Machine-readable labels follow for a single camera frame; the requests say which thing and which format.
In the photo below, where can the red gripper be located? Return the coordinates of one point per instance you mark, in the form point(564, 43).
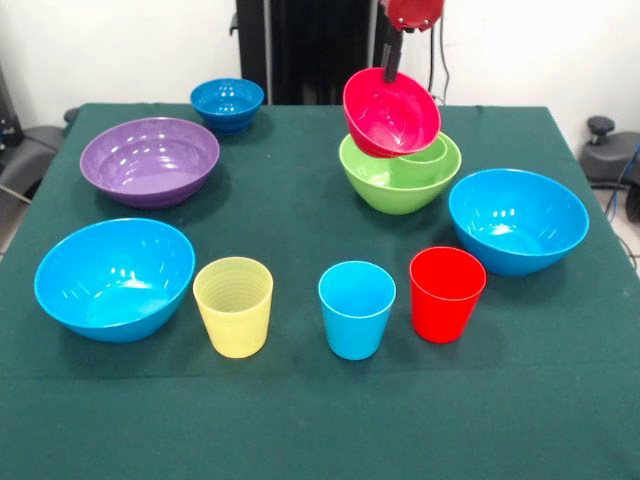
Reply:
point(415, 12)

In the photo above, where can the pink bowl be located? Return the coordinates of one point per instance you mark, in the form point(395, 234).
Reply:
point(390, 115)

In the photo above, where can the green bowl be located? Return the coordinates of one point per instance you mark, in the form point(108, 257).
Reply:
point(395, 197)

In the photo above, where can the small dark blue bowl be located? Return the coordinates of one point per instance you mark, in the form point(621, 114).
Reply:
point(227, 105)

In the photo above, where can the large light blue bowl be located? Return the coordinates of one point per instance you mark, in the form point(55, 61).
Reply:
point(517, 225)
point(115, 280)

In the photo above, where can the purple bowl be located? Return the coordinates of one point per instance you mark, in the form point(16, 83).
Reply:
point(150, 165)

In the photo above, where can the red cup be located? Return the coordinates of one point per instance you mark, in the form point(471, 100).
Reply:
point(442, 305)

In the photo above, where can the light blue cup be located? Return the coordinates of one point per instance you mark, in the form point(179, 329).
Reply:
point(355, 325)

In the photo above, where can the yellow cup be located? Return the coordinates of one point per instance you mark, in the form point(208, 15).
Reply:
point(235, 320)

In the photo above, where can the dark green tablecloth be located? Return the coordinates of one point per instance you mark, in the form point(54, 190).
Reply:
point(320, 415)

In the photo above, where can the grey pedestal foot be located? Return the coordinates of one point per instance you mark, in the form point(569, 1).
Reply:
point(610, 155)
point(30, 155)

